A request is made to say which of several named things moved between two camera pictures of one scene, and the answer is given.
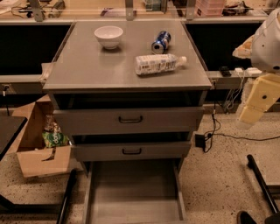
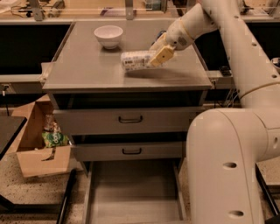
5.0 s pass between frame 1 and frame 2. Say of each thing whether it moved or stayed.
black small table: stayed
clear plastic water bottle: moved
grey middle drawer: stayed
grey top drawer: stayed
